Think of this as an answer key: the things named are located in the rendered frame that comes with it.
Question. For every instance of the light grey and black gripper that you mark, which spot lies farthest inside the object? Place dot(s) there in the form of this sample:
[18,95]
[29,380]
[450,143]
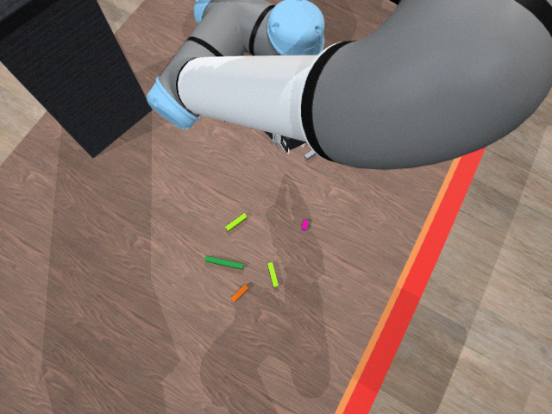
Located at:
[286,142]

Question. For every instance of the grey rectangular rod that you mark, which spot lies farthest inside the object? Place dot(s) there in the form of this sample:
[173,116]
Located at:
[309,155]

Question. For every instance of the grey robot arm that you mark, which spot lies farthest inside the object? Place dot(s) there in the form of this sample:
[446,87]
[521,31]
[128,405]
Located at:
[437,80]

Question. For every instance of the orange rod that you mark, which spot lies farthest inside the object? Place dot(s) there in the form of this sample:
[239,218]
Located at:
[239,293]

